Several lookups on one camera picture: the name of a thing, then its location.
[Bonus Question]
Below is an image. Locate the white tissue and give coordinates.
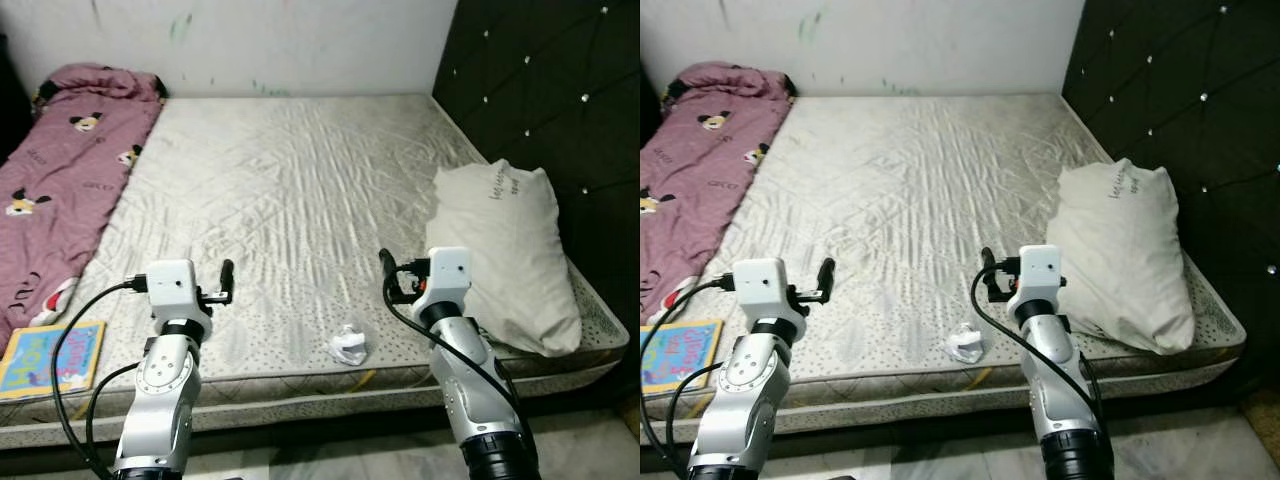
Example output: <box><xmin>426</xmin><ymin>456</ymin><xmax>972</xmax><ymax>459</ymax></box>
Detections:
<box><xmin>944</xmin><ymin>322</ymin><xmax>987</xmax><ymax>363</ymax></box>
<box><xmin>326</xmin><ymin>324</ymin><xmax>369</xmax><ymax>367</ymax></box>

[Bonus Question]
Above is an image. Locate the cream white pillow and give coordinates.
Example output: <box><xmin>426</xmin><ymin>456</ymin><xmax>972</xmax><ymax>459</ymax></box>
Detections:
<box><xmin>1046</xmin><ymin>158</ymin><xmax>1197</xmax><ymax>356</ymax></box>
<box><xmin>424</xmin><ymin>158</ymin><xmax>584</xmax><ymax>359</ymax></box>

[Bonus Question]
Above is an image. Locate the colourful children's board book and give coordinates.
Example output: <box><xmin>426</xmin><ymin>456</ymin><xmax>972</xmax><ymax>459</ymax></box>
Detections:
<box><xmin>640</xmin><ymin>318</ymin><xmax>725</xmax><ymax>396</ymax></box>
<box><xmin>0</xmin><ymin>320</ymin><xmax>108</xmax><ymax>401</ymax></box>

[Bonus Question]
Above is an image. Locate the quilted white grey mattress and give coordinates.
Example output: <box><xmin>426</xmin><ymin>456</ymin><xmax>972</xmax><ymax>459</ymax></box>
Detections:
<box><xmin>0</xmin><ymin>93</ymin><xmax>631</xmax><ymax>451</ymax></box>
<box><xmin>640</xmin><ymin>93</ymin><xmax>1248</xmax><ymax>446</ymax></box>

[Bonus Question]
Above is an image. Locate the pink cartoon mouse blanket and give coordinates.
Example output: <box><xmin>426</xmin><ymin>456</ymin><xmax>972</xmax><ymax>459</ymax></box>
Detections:
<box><xmin>640</xmin><ymin>62</ymin><xmax>798</xmax><ymax>326</ymax></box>
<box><xmin>0</xmin><ymin>62</ymin><xmax>169</xmax><ymax>346</ymax></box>

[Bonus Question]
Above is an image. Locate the black tufted studded headboard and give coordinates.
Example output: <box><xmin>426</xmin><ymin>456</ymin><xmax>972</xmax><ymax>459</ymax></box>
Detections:
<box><xmin>1062</xmin><ymin>0</ymin><xmax>1280</xmax><ymax>351</ymax></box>
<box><xmin>432</xmin><ymin>0</ymin><xmax>641</xmax><ymax>331</ymax></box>

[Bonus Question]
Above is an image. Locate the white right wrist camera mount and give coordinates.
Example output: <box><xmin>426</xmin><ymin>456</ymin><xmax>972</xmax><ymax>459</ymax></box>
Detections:
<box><xmin>1006</xmin><ymin>245</ymin><xmax>1064</xmax><ymax>311</ymax></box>
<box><xmin>412</xmin><ymin>247</ymin><xmax>472</xmax><ymax>313</ymax></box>

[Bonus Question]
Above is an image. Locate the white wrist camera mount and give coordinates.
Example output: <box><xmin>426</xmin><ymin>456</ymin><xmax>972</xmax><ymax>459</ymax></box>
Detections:
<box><xmin>412</xmin><ymin>247</ymin><xmax>472</xmax><ymax>313</ymax></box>
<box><xmin>732</xmin><ymin>258</ymin><xmax>797</xmax><ymax>319</ymax></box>
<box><xmin>146</xmin><ymin>259</ymin><xmax>207</xmax><ymax>319</ymax></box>
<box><xmin>1006</xmin><ymin>245</ymin><xmax>1064</xmax><ymax>311</ymax></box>

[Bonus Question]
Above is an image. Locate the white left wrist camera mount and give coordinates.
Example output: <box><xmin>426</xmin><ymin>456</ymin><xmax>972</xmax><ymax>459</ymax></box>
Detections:
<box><xmin>732</xmin><ymin>258</ymin><xmax>797</xmax><ymax>319</ymax></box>
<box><xmin>146</xmin><ymin>259</ymin><xmax>207</xmax><ymax>319</ymax></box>

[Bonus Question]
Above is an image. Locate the long black left arm cable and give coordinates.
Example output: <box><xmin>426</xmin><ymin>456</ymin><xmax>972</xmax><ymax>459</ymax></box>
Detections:
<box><xmin>640</xmin><ymin>275</ymin><xmax>737</xmax><ymax>480</ymax></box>
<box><xmin>50</xmin><ymin>275</ymin><xmax>151</xmax><ymax>480</ymax></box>

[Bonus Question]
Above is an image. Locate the short black left arm cable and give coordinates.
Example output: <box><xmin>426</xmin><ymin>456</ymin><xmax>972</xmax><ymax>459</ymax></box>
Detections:
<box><xmin>85</xmin><ymin>360</ymin><xmax>146</xmax><ymax>473</ymax></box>
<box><xmin>665</xmin><ymin>360</ymin><xmax>726</xmax><ymax>476</ymax></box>

